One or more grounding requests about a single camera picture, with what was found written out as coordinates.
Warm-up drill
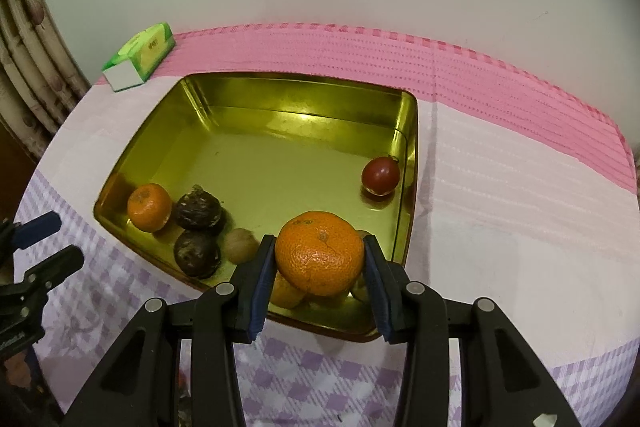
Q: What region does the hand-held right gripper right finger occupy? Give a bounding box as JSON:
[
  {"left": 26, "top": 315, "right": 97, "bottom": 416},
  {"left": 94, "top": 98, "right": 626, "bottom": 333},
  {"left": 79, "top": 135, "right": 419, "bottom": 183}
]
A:
[{"left": 362, "top": 234, "right": 583, "bottom": 427}]

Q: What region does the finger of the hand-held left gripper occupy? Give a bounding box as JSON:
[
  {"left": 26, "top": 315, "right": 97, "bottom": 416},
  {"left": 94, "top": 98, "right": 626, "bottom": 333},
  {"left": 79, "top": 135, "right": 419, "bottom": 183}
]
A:
[
  {"left": 0, "top": 246, "right": 85, "bottom": 308},
  {"left": 0, "top": 212, "right": 63, "bottom": 253}
]

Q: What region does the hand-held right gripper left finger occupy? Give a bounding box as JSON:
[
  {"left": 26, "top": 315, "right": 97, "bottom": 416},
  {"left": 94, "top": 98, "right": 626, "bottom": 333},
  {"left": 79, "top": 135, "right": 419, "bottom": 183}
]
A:
[{"left": 62, "top": 234, "right": 278, "bottom": 427}]

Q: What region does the yellow fruit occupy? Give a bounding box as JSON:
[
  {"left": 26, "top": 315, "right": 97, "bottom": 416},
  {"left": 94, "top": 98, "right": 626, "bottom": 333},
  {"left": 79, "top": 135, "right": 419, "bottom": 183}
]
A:
[{"left": 349, "top": 274, "right": 374, "bottom": 304}]

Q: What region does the smooth orange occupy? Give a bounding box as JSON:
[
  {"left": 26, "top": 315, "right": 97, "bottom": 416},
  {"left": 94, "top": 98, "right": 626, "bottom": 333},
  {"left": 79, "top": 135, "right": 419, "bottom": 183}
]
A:
[{"left": 270, "top": 274, "right": 308, "bottom": 309}]

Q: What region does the small brown-green fruit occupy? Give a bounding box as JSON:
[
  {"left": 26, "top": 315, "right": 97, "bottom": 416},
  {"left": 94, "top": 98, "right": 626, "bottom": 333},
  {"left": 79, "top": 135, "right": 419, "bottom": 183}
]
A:
[{"left": 222, "top": 228, "right": 261, "bottom": 264}]

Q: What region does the large rough mandarin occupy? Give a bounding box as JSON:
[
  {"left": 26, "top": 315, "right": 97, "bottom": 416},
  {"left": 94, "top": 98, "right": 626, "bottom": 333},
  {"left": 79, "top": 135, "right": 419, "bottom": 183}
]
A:
[{"left": 275, "top": 210, "right": 366, "bottom": 298}]

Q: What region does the dark passion fruit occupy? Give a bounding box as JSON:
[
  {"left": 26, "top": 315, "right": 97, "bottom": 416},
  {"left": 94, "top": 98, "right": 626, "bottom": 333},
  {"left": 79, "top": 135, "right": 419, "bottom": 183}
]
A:
[
  {"left": 173, "top": 229, "right": 222, "bottom": 279},
  {"left": 173, "top": 186, "right": 223, "bottom": 230}
]

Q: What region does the red tomato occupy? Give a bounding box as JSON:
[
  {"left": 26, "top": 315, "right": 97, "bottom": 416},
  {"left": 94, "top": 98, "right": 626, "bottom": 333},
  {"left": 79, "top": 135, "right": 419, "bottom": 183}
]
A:
[{"left": 361, "top": 156, "right": 401, "bottom": 196}]

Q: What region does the gold metal tray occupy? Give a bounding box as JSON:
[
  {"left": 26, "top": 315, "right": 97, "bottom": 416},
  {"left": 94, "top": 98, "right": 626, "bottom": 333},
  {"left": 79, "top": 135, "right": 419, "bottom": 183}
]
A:
[{"left": 93, "top": 72, "right": 419, "bottom": 343}]

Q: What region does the small mandarin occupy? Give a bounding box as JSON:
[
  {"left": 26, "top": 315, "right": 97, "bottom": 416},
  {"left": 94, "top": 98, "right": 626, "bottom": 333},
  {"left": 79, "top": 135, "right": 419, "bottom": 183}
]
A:
[{"left": 126, "top": 183, "right": 173, "bottom": 233}]

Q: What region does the pink plaid tablecloth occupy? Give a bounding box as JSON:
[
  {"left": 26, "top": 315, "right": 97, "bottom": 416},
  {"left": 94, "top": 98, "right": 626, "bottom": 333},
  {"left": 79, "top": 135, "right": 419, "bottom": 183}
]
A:
[{"left": 12, "top": 23, "right": 640, "bottom": 427}]

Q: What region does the green tissue pack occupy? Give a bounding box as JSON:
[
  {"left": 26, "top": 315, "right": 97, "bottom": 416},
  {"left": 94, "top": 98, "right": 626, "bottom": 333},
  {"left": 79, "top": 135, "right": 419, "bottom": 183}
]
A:
[{"left": 101, "top": 22, "right": 176, "bottom": 92}]

